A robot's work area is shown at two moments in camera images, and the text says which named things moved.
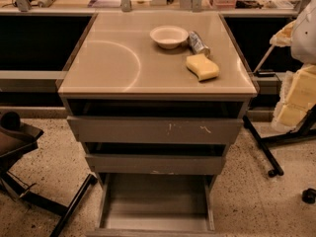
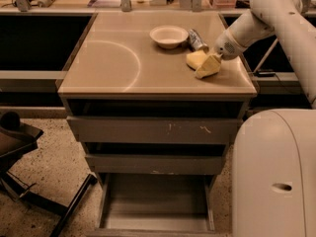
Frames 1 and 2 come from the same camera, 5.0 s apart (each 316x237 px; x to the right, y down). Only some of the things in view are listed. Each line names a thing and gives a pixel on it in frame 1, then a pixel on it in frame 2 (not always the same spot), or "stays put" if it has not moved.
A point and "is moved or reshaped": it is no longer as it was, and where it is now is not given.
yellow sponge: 201,67 is moved or reshaped
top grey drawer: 154,129 stays put
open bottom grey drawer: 155,205 stays put
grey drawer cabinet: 156,100 stays put
